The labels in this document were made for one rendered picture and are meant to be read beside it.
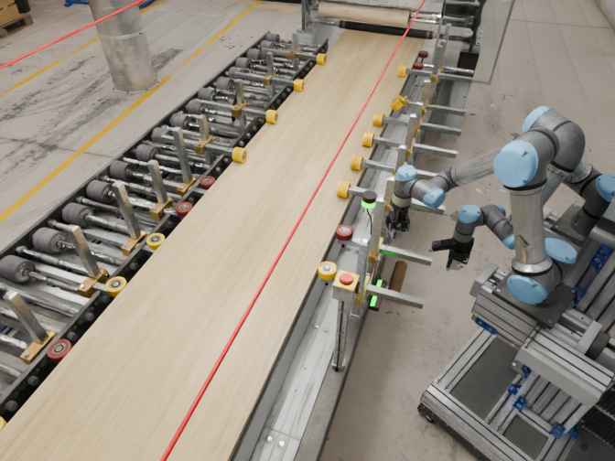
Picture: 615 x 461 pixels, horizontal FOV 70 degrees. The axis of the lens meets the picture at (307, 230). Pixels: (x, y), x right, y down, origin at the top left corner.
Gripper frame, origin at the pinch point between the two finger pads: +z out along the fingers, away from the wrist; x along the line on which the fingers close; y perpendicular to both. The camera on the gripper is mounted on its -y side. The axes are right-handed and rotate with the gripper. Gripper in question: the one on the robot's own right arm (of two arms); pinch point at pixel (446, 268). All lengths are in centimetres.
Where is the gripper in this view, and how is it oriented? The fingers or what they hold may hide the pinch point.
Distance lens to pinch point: 207.9
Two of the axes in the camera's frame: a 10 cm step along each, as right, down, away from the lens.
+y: 9.4, 2.3, -2.5
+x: 3.4, -6.4, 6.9
